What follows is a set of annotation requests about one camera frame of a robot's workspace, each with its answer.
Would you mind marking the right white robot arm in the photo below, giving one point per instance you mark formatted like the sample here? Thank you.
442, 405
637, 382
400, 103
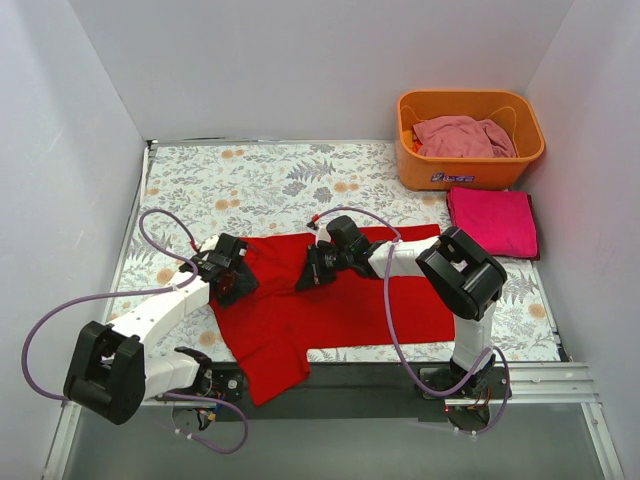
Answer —
467, 279

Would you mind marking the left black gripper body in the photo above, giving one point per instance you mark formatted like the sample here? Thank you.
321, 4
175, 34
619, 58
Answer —
232, 282

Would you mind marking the orange plastic basket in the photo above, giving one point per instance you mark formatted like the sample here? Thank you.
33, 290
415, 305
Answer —
509, 110

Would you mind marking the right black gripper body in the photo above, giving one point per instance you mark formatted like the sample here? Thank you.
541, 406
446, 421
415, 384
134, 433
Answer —
316, 267

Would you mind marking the pink crumpled t shirt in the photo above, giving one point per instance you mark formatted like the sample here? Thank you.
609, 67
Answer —
462, 137

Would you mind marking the folded magenta t shirt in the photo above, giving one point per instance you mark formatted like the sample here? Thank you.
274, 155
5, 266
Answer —
501, 222

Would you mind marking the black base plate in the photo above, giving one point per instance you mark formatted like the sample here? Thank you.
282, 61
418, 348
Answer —
367, 391

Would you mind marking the aluminium frame rail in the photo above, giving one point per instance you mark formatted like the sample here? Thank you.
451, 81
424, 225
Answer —
551, 427

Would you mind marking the floral patterned table mat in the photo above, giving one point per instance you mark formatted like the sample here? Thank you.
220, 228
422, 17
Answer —
269, 189

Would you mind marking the red t shirt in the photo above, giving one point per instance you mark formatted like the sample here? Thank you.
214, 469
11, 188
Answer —
270, 330

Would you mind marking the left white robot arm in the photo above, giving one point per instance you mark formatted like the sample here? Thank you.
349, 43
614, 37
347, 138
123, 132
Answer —
111, 372

